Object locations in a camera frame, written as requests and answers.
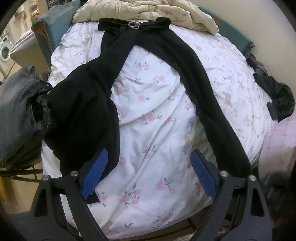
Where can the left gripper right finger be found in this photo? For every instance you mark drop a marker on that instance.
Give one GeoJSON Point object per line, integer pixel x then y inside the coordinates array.
{"type": "Point", "coordinates": [239, 210]}

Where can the black pants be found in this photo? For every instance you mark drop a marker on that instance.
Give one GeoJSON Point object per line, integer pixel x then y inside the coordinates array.
{"type": "Point", "coordinates": [83, 116]}

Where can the grey clothes pile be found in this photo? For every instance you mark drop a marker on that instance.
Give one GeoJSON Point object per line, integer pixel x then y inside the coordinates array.
{"type": "Point", "coordinates": [24, 117]}

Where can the cream crumpled duvet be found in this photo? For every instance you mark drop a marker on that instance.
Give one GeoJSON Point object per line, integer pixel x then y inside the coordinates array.
{"type": "Point", "coordinates": [181, 13]}

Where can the dark clothes at bedside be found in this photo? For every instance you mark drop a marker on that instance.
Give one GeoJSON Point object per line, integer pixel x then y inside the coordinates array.
{"type": "Point", "coordinates": [282, 102]}

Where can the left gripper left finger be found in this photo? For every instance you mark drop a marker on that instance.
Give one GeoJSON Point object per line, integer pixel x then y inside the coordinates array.
{"type": "Point", "coordinates": [47, 213]}

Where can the beige side cabinet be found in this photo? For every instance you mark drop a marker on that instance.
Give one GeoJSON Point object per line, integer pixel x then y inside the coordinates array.
{"type": "Point", "coordinates": [26, 51]}

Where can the teal bed frame padding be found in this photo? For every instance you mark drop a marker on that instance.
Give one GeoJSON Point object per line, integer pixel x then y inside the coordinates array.
{"type": "Point", "coordinates": [50, 27]}

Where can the white washing machine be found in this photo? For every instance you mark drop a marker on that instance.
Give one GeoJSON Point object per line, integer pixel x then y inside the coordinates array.
{"type": "Point", "coordinates": [6, 47]}

